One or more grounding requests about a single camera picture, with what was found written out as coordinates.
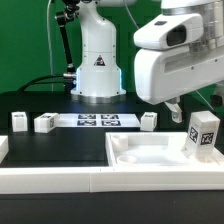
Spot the white fence bar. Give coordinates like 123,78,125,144
0,167,224,194
0,136,9,163

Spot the white square table top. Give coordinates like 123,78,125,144
105,132,224,167

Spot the white front fence bar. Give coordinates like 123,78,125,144
0,167,224,194

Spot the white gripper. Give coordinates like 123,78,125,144
165,94,224,123

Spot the white left fence bar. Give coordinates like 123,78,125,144
0,136,9,163

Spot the white sheet with tags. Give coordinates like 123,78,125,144
57,113,140,127

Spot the black cable bundle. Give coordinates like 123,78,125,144
17,74,73,93

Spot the thin white cable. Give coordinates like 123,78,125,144
46,0,55,92

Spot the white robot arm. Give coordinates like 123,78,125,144
72,0,224,123

